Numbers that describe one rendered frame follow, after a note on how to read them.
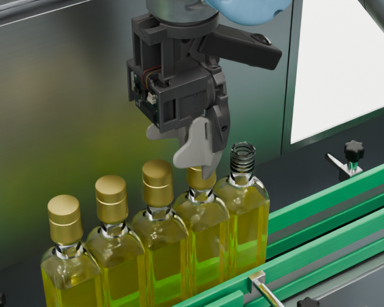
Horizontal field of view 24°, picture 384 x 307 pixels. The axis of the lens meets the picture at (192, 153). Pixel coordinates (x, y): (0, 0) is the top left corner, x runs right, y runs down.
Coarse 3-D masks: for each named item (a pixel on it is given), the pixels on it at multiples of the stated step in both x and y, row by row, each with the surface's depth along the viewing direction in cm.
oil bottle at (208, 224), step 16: (176, 208) 107; (192, 208) 105; (208, 208) 105; (224, 208) 106; (192, 224) 105; (208, 224) 105; (224, 224) 107; (192, 240) 106; (208, 240) 107; (224, 240) 108; (192, 256) 107; (208, 256) 109; (224, 256) 110; (192, 272) 109; (208, 272) 110; (224, 272) 112; (192, 288) 111; (208, 288) 112
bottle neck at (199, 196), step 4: (192, 188) 104; (208, 188) 104; (212, 188) 105; (192, 192) 104; (196, 192) 104; (200, 192) 104; (204, 192) 104; (208, 192) 104; (212, 192) 105; (188, 196) 106; (192, 196) 105; (196, 196) 104; (200, 196) 104; (204, 196) 104; (208, 196) 105; (212, 196) 105; (192, 200) 105; (196, 200) 105; (200, 200) 105; (204, 200) 105; (208, 200) 105
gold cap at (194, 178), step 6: (192, 168) 102; (198, 168) 101; (192, 174) 102; (198, 174) 102; (186, 180) 104; (192, 180) 103; (198, 180) 102; (204, 180) 102; (210, 180) 103; (192, 186) 103; (198, 186) 103; (204, 186) 103; (210, 186) 103
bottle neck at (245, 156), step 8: (240, 144) 106; (248, 144) 106; (232, 152) 105; (240, 152) 107; (248, 152) 106; (232, 160) 105; (240, 160) 105; (248, 160) 105; (232, 168) 106; (240, 168) 105; (248, 168) 105; (232, 176) 107; (240, 176) 106; (248, 176) 106; (232, 184) 107; (240, 184) 107; (248, 184) 107
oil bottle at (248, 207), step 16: (224, 192) 108; (240, 192) 107; (256, 192) 107; (240, 208) 107; (256, 208) 108; (240, 224) 108; (256, 224) 110; (240, 240) 110; (256, 240) 112; (240, 256) 112; (256, 256) 114; (240, 272) 114
